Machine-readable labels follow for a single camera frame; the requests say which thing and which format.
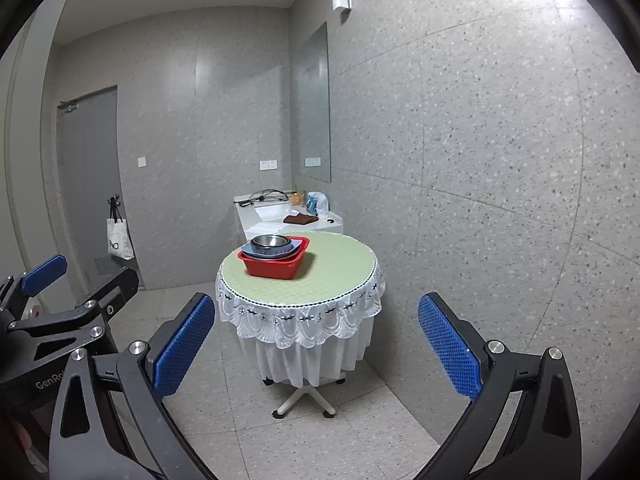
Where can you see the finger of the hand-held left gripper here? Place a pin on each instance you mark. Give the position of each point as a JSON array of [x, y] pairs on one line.
[[45, 270], [117, 287]]

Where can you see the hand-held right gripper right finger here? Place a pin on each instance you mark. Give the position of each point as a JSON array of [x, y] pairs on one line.
[[450, 345]]

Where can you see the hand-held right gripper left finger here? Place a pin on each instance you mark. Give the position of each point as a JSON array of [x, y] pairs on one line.
[[182, 345]]

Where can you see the red plastic basin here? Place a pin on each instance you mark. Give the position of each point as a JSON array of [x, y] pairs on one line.
[[275, 267]]

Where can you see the large stainless steel bowl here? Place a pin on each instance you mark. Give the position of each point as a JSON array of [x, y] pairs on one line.
[[265, 248]]

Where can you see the blue square plastic bowl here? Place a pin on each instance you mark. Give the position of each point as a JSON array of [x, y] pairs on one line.
[[295, 249]]

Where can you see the white tote bag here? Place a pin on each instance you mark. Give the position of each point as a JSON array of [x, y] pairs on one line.
[[120, 240]]

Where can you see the grey door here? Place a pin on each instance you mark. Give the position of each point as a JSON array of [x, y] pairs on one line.
[[90, 160]]

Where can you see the round table with lace cloth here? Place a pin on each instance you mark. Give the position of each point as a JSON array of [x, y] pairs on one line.
[[300, 325]]

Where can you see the white table base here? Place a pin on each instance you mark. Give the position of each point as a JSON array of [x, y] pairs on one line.
[[300, 400]]

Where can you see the green round table mat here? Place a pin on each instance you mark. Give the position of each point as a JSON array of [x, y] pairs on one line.
[[335, 270]]

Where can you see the white sink counter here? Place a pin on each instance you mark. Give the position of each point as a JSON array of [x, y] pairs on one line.
[[250, 220]]

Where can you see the door closer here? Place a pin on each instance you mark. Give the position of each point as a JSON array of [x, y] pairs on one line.
[[67, 106]]

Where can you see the brown cloth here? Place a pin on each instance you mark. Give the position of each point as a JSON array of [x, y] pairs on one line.
[[300, 219]]

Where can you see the orange container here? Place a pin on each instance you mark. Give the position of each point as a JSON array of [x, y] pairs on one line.
[[298, 198]]

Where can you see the blue white plastic bag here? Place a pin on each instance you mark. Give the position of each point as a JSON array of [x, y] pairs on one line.
[[316, 203]]

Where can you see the white wall socket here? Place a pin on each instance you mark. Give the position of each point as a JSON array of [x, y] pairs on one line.
[[268, 165]]

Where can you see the wall mirror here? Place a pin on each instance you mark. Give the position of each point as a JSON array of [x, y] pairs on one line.
[[312, 105]]

